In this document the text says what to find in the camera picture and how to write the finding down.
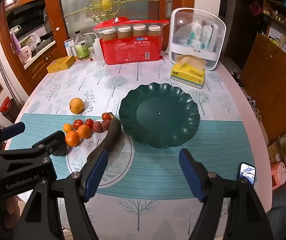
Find large yellow orange with sticker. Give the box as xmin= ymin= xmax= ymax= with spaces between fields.
xmin=69 ymin=98 xmax=84 ymax=114

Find large mandarin orange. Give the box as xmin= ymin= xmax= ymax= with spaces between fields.
xmin=65 ymin=131 xmax=80 ymax=147

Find small white blue carton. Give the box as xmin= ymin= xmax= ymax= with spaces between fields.
xmin=64 ymin=38 xmax=74 ymax=56

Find red paper cup package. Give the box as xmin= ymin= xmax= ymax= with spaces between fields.
xmin=94 ymin=17 xmax=169 ymax=65

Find smartphone on table edge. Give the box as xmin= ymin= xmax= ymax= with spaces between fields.
xmin=236 ymin=162 xmax=256 ymax=186

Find white squeeze bottle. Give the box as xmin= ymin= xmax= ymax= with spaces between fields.
xmin=83 ymin=32 xmax=104 ymax=61

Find person's left hand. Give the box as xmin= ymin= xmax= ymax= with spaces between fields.
xmin=0 ymin=196 xmax=20 ymax=229

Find white cosmetic storage box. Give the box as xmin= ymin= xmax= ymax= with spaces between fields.
xmin=167 ymin=8 xmax=227 ymax=71

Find medium mandarin orange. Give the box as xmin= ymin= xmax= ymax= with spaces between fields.
xmin=77 ymin=125 xmax=91 ymax=139

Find yellow flat box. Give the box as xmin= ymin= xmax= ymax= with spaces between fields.
xmin=47 ymin=55 xmax=75 ymax=74

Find large red cherry tomato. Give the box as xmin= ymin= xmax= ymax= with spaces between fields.
xmin=72 ymin=119 xmax=83 ymax=130

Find small glass jar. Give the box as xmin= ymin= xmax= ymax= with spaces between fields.
xmin=88 ymin=47 xmax=95 ymax=61

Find small yellow-orange citrus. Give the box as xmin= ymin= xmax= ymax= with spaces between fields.
xmin=63 ymin=124 xmax=73 ymax=133

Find small red cherry tomato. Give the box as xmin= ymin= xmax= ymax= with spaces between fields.
xmin=85 ymin=118 xmax=94 ymax=128

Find dark green scalloped plate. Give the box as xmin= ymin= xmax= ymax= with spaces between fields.
xmin=119 ymin=82 xmax=200 ymax=148

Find clear bottle green label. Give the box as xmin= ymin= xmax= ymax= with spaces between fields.
xmin=74 ymin=30 xmax=90 ymax=60

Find pink appliance on floor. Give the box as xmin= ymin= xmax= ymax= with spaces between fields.
xmin=271 ymin=161 xmax=286 ymax=191

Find reddish brown lychee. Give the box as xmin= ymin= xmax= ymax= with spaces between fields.
xmin=92 ymin=121 xmax=104 ymax=133

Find yellow tissue pack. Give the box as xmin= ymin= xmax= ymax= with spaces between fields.
xmin=170 ymin=55 xmax=206 ymax=88

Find overripe dark banana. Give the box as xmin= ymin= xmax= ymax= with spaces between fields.
xmin=87 ymin=113 xmax=121 ymax=163

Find red cherry tomato near plate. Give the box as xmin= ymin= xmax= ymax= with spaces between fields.
xmin=102 ymin=112 xmax=112 ymax=121

